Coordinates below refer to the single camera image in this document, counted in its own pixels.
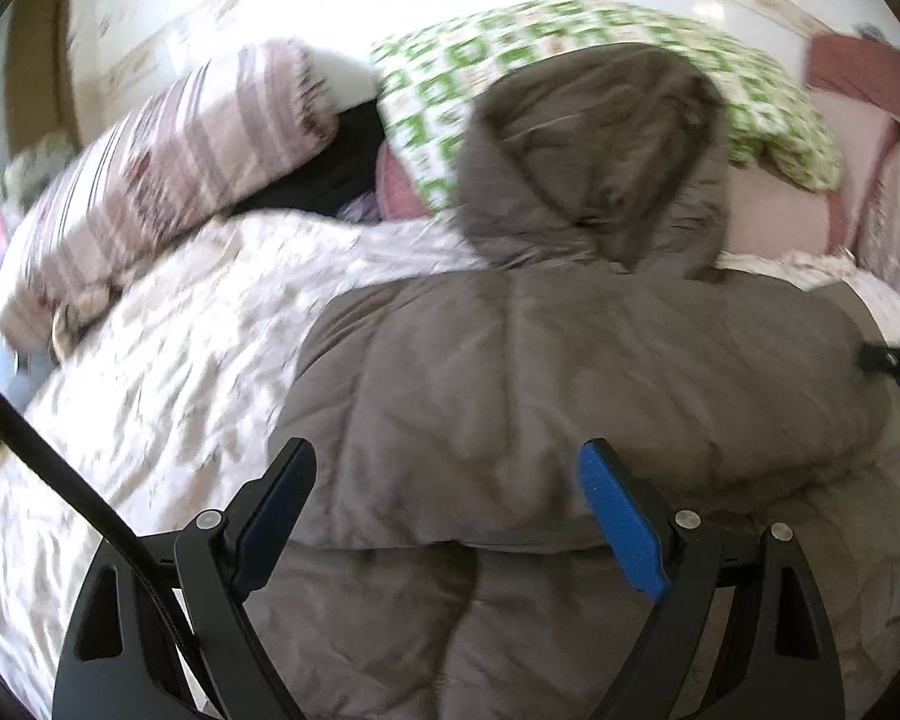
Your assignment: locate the olive quilted hooded jacket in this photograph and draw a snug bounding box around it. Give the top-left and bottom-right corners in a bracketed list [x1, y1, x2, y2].
[253, 44, 900, 718]

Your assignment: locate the white leaf-print duvet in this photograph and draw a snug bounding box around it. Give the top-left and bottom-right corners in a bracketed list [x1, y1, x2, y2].
[0, 211, 479, 717]

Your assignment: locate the striped floral pillow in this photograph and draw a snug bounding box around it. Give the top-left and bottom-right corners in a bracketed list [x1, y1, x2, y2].
[0, 41, 338, 355]

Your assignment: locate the green white checked pillow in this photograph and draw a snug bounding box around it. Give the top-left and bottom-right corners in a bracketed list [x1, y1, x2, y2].
[372, 0, 844, 215]

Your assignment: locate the black cable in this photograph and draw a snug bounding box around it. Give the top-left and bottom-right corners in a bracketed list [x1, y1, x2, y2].
[0, 362, 227, 720]

